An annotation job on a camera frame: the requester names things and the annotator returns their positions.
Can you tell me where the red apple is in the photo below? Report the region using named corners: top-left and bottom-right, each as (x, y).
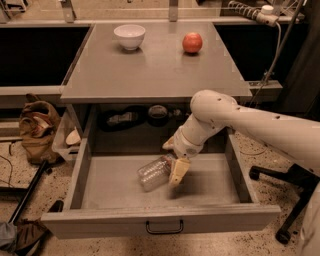
top-left (182, 32), bottom-right (203, 54)

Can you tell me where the brown fabric bag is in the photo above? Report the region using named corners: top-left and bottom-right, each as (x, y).
top-left (19, 93), bottom-right (61, 164)

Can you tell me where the clear plastic water bottle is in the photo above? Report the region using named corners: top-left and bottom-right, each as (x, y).
top-left (137, 153), bottom-right (176, 192)

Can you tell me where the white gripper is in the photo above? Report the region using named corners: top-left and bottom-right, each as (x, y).
top-left (162, 126), bottom-right (203, 187)

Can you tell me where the white ribbed hose fixture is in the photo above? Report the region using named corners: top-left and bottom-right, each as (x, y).
top-left (227, 0), bottom-right (278, 27)

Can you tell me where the black tape roll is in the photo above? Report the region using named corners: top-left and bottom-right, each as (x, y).
top-left (148, 105), bottom-right (169, 127)

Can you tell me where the grey open drawer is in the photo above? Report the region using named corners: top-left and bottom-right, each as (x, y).
top-left (42, 129), bottom-right (280, 239)

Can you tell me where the black pole on floor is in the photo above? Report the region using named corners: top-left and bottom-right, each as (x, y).
top-left (9, 160), bottom-right (49, 223)

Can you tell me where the grey counter cabinet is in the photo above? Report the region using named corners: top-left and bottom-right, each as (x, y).
top-left (60, 21), bottom-right (253, 141)

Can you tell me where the white ceramic bowl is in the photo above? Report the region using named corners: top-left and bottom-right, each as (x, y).
top-left (114, 24), bottom-right (146, 50)

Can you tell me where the black object behind drawer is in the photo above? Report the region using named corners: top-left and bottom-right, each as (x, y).
top-left (97, 106), bottom-right (147, 132)

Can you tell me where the black drawer handle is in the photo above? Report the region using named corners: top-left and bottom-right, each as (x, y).
top-left (145, 220), bottom-right (184, 235)

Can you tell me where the grey cable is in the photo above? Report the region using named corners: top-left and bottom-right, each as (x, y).
top-left (248, 23), bottom-right (283, 108)

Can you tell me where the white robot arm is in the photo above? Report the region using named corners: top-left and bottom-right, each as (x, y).
top-left (163, 90), bottom-right (320, 187)

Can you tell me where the black office chair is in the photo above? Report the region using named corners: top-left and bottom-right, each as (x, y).
top-left (249, 163), bottom-right (320, 245)

